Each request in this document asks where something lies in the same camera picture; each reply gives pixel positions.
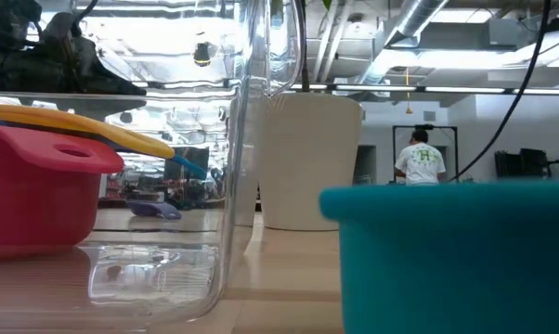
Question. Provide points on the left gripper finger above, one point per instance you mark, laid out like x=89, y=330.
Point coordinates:
x=107, y=81

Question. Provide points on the yellow measuring cup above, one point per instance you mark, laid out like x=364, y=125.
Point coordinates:
x=52, y=119

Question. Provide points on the red measuring cup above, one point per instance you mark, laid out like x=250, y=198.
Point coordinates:
x=38, y=204

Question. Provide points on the clear plastic basket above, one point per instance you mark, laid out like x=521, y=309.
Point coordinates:
x=159, y=278

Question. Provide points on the teal measuring cup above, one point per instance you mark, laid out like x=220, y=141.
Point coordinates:
x=446, y=260

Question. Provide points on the black monitor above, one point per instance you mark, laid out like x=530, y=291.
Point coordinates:
x=196, y=152

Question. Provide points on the white plant pot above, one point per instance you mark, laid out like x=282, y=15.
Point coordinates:
x=307, y=162

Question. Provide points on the black equipment rack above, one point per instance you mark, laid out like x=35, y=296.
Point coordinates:
x=530, y=162

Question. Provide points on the black metal frame stand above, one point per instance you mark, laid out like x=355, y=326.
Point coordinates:
x=400, y=126

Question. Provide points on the silver ventilation duct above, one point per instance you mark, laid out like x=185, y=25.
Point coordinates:
x=414, y=18

